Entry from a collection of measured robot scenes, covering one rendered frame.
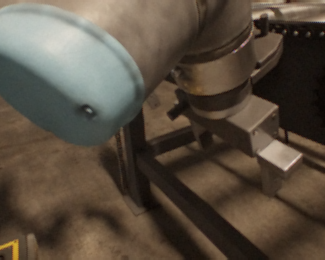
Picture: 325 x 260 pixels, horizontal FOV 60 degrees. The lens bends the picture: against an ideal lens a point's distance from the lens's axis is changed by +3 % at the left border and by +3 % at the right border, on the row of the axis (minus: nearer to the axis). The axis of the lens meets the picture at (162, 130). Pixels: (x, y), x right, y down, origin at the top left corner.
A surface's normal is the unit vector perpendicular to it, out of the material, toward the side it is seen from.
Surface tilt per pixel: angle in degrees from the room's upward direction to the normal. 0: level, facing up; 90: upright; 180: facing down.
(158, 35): 80
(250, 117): 24
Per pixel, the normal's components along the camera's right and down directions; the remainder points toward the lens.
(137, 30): 0.64, 0.05
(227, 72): 0.22, 0.66
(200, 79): -0.29, 0.77
